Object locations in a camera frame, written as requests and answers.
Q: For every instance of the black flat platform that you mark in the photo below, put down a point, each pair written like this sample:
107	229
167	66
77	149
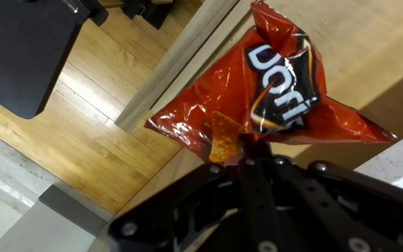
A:
20	51

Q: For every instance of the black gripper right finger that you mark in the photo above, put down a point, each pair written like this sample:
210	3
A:
342	210

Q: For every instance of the red Doritos chip packet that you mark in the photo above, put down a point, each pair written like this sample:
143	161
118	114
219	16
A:
230	98

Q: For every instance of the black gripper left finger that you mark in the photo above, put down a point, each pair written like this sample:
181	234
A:
202	210

